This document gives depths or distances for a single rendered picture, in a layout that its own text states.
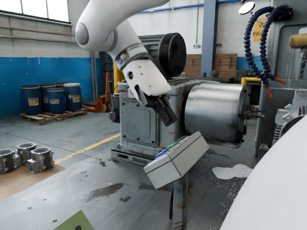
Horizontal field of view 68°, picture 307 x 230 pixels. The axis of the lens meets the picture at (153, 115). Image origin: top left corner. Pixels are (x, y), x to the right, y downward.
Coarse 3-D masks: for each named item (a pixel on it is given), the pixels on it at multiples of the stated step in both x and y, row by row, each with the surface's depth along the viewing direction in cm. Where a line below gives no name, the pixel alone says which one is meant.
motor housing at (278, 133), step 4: (304, 108) 74; (296, 112) 76; (300, 112) 74; (304, 112) 72; (296, 116) 71; (300, 116) 70; (276, 124) 81; (280, 124) 74; (284, 124) 73; (276, 128) 76; (280, 128) 75; (276, 132) 75; (280, 132) 74; (284, 132) 88; (276, 136) 76; (280, 136) 74; (276, 140) 75
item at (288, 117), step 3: (288, 105) 87; (291, 105) 86; (285, 108) 87; (288, 108) 87; (288, 114) 72; (291, 114) 73; (282, 117) 73; (285, 117) 72; (288, 117) 72; (291, 117) 71; (285, 120) 72; (288, 120) 72
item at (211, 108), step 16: (192, 96) 88; (208, 96) 84; (224, 96) 82; (240, 96) 80; (192, 112) 85; (208, 112) 82; (224, 112) 80; (240, 112) 80; (192, 128) 87; (208, 128) 84; (224, 128) 80; (240, 128) 84; (224, 144) 86; (240, 144) 91
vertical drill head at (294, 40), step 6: (300, 30) 75; (306, 30) 73; (294, 36) 74; (300, 36) 72; (306, 36) 70; (294, 42) 74; (300, 42) 72; (306, 42) 71; (294, 48) 82; (300, 48) 82; (306, 48) 72; (306, 54) 73; (306, 60) 74
